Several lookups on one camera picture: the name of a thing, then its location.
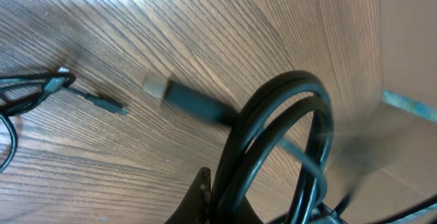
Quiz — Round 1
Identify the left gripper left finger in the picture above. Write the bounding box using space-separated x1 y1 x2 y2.
165 167 211 224

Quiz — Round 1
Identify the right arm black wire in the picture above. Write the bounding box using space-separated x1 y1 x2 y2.
368 193 437 224

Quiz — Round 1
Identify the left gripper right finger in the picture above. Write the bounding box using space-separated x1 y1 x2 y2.
235 197 263 224

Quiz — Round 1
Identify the thin black cable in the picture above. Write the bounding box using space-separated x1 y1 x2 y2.
0 66 130 173

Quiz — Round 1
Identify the thick black usb cable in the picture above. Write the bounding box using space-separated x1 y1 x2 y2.
141 69 335 224

